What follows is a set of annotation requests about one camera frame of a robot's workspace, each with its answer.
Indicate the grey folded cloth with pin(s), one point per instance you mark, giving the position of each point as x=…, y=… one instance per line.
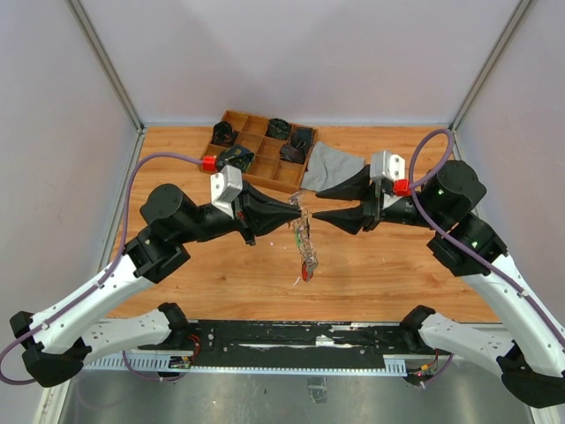
x=328, y=167

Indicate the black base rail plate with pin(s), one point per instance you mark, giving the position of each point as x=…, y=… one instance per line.
x=305, y=346

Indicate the rolled green tie back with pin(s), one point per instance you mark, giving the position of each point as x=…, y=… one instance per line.
x=278, y=128

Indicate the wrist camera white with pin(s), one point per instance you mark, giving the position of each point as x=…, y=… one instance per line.
x=386, y=165
x=225, y=186

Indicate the rolled purple tie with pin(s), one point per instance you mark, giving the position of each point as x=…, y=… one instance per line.
x=292, y=153

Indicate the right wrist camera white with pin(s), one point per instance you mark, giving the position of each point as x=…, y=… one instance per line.
x=386, y=165

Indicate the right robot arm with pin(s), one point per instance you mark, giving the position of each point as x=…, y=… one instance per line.
x=530, y=363

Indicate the rolled dark tie back left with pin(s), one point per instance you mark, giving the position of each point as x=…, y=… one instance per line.
x=224, y=135

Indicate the rolled dark tie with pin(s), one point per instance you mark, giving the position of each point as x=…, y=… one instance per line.
x=224, y=135
x=302, y=138

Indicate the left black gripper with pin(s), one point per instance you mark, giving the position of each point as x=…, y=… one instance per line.
x=256, y=202

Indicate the blue patterned tie front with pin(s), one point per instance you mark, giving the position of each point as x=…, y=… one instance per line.
x=236, y=156

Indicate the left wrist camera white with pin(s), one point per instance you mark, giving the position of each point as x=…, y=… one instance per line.
x=225, y=186

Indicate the wooden divided tray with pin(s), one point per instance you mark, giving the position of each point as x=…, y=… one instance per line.
x=267, y=169

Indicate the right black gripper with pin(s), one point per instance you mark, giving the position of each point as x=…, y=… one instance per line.
x=357, y=187

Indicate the red key tag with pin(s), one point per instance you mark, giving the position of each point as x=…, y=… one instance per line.
x=307, y=271

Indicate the rolled dark tie right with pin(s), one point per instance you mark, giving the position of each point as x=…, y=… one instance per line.
x=302, y=138

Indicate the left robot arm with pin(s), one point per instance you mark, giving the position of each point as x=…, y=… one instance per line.
x=60, y=340

